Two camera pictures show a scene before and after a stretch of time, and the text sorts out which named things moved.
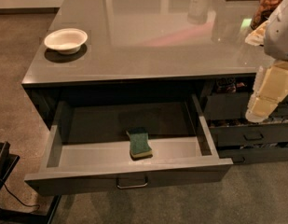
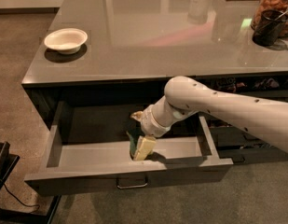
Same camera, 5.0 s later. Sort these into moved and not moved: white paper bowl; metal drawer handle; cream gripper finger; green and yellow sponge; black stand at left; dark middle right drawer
Moved: green and yellow sponge; cream gripper finger
Not moved: white paper bowl; black stand at left; metal drawer handle; dark middle right drawer
